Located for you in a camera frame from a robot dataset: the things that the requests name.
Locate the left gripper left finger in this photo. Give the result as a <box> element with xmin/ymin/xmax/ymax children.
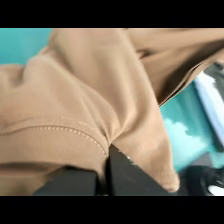
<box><xmin>32</xmin><ymin>165</ymin><xmax>100</xmax><ymax>197</ymax></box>

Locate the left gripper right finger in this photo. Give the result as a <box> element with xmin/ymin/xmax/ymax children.
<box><xmin>105</xmin><ymin>143</ymin><xmax>171</xmax><ymax>197</ymax></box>

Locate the brown T-shirt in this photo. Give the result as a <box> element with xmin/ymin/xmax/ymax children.
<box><xmin>0</xmin><ymin>27</ymin><xmax>224</xmax><ymax>197</ymax></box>

